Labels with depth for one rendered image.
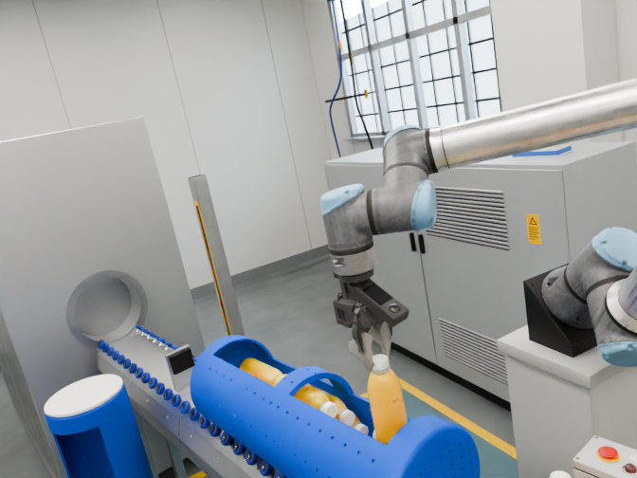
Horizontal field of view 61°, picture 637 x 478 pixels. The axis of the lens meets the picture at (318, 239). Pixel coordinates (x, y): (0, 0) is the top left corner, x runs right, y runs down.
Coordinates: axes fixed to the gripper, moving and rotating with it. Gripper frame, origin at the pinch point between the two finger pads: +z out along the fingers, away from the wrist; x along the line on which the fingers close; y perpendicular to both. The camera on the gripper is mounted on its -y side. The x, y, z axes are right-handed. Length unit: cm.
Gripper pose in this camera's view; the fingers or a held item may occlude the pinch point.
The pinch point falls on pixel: (379, 361)
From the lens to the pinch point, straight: 116.1
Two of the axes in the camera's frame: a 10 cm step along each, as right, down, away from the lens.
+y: -6.2, -0.7, 7.8
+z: 2.0, 9.5, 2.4
